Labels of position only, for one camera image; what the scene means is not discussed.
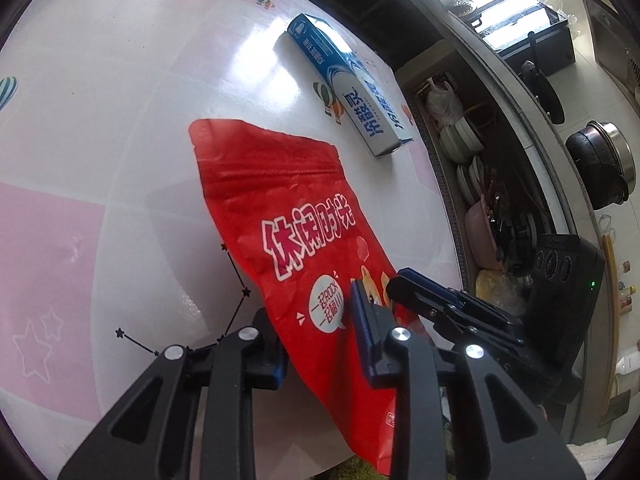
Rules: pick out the white printed tablecloth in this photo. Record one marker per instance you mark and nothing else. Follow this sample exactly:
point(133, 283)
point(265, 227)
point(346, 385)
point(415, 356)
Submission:
point(125, 160)

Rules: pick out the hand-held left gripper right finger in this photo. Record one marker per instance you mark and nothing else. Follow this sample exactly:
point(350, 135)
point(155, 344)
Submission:
point(362, 330)

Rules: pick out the blue and white carton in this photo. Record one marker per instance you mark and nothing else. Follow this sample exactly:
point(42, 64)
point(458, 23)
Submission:
point(345, 85)

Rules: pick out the black gas stove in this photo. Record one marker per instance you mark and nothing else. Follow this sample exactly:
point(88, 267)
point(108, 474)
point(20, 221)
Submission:
point(545, 45)

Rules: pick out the stack of bowls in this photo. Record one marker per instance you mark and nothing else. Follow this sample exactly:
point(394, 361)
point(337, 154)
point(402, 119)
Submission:
point(460, 140)

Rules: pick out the steel range hood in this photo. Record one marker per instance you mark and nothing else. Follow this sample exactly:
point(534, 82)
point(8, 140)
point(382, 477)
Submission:
point(615, 45)

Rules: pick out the pink pot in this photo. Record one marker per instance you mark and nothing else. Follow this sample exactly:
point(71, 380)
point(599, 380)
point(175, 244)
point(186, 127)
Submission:
point(477, 230)

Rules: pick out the yellow plastic bag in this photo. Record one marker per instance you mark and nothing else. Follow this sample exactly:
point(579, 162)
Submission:
point(492, 285)

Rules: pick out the black cooking pot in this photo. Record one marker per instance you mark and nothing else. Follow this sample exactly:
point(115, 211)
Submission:
point(595, 165)

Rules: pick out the black wok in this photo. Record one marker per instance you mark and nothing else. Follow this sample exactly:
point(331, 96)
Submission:
point(542, 87)

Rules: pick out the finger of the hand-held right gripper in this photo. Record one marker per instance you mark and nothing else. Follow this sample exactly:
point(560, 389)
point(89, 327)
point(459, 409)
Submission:
point(450, 294)
point(450, 322)

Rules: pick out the green fluffy mat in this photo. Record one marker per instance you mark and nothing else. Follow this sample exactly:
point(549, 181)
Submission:
point(367, 466)

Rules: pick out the grey stone counter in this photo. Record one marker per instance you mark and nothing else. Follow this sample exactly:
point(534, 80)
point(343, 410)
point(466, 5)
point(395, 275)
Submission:
point(500, 75)

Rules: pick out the red snack pouch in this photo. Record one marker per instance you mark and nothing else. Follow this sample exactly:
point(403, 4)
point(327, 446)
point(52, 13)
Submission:
point(280, 200)

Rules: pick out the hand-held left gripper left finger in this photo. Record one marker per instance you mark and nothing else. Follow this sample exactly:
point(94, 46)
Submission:
point(272, 360)

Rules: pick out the white plastic bag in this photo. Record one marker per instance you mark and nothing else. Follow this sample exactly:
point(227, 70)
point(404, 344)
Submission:
point(442, 105)

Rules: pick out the stack of plates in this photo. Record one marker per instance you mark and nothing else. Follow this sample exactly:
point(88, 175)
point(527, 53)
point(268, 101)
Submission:
point(472, 177)

